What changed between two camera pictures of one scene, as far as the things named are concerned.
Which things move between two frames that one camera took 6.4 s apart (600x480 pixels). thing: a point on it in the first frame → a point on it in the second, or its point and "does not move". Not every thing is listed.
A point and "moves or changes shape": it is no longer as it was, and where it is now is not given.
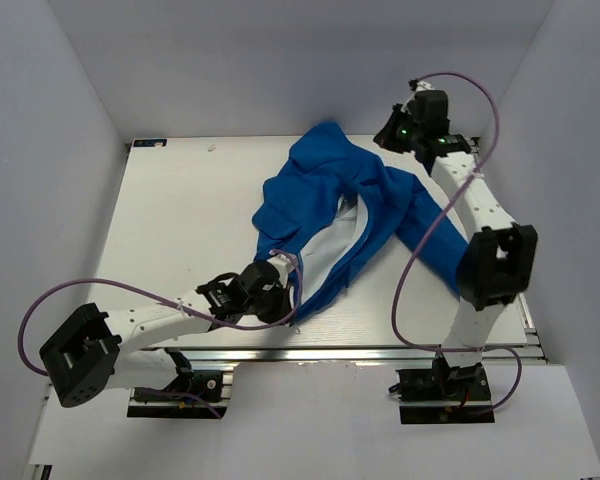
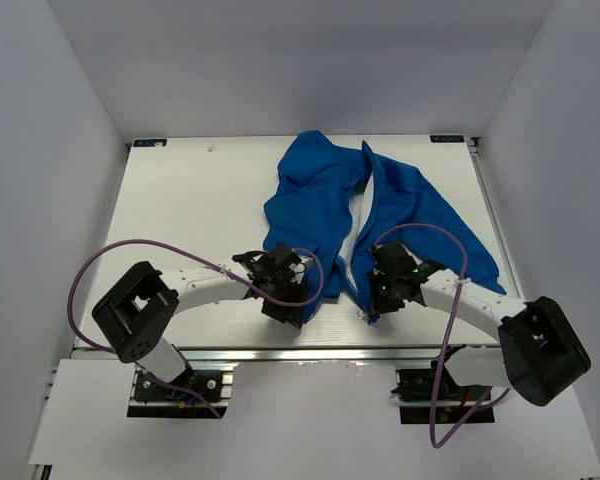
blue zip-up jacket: x=322 y=211 moves or changes shape
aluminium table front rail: x=369 y=355 does not move
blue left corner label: x=150 y=143 does not move
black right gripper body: x=401 y=132 → x=385 y=297
